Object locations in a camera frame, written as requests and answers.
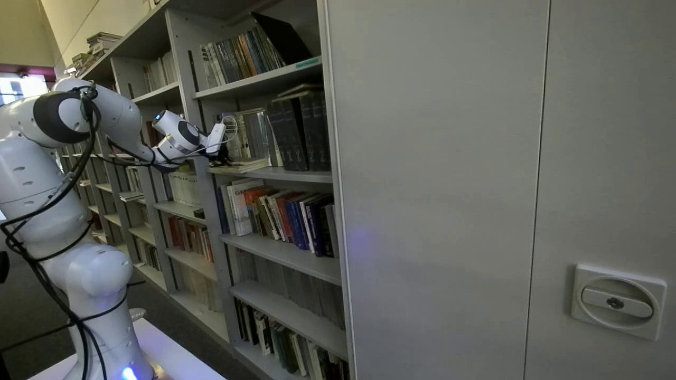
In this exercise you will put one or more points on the white tall book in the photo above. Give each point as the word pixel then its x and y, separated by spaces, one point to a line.
pixel 242 210

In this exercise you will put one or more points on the cream thin flat book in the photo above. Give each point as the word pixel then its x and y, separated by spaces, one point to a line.
pixel 299 90

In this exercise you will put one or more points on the black leaning binder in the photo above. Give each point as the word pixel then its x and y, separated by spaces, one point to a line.
pixel 285 34

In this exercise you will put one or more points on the bright window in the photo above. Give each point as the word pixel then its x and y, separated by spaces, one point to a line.
pixel 14 87

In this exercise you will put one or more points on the grey metal bookshelf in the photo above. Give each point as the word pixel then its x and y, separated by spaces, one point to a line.
pixel 104 188
pixel 282 258
pixel 190 262

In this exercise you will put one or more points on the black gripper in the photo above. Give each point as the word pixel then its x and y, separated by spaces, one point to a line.
pixel 223 150

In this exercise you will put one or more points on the cream patterned book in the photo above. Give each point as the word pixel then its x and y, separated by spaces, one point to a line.
pixel 233 139

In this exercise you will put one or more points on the pile of papers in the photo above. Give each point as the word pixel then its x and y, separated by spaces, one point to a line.
pixel 97 46

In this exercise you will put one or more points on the grey cabinet end panel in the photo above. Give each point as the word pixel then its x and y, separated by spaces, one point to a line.
pixel 457 176

